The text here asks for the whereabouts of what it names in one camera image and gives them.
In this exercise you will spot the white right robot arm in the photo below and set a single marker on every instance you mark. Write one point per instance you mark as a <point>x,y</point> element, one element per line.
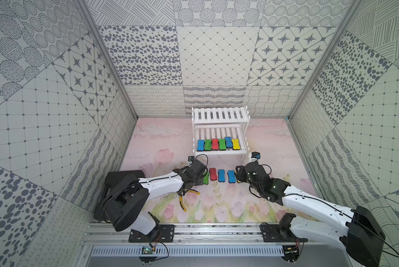
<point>354,230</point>

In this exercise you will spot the blue eraser shelf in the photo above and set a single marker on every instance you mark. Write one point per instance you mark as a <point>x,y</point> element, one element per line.
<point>229,143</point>
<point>201,145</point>
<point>221,175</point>
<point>231,176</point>

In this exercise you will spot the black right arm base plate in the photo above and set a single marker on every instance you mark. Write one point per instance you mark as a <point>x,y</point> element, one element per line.
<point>272,233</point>

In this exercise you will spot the green eraser top shelf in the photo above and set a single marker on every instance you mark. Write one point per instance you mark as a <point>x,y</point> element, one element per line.
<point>206,179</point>

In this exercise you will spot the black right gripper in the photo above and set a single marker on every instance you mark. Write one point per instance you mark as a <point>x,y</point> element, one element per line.
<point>240,173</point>

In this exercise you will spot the red eraser top shelf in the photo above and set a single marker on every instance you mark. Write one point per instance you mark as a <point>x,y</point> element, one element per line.
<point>213,174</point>

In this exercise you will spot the yellow eraser shelf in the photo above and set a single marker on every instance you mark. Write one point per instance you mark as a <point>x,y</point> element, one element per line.
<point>236,144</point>

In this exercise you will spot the yellow handled pliers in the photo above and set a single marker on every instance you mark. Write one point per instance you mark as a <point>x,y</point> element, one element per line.
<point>191,198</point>

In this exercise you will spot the white slatted two-tier shelf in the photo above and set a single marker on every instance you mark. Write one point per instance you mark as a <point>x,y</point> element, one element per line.
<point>218,123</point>

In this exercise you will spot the red eraser shelf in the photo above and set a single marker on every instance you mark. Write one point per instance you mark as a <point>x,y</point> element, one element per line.
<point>215,145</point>
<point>213,174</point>

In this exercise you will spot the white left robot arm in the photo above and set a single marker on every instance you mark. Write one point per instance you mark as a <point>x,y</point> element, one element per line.
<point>122,205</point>

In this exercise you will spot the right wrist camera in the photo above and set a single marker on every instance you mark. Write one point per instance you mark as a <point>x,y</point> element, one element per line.
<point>255,156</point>

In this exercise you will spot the green eraser shelf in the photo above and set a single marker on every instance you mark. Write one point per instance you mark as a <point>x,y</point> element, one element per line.
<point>206,179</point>
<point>222,144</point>
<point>208,145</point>

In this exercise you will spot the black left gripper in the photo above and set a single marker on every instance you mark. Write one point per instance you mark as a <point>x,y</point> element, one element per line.
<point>201,172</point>

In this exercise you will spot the blue eraser top shelf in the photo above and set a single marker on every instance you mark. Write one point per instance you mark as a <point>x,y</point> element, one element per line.
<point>231,176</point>
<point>221,175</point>

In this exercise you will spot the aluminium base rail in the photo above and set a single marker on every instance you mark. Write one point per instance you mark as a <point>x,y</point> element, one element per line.
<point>190,240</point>

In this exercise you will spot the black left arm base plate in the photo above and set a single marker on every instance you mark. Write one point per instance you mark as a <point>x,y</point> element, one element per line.
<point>161,233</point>

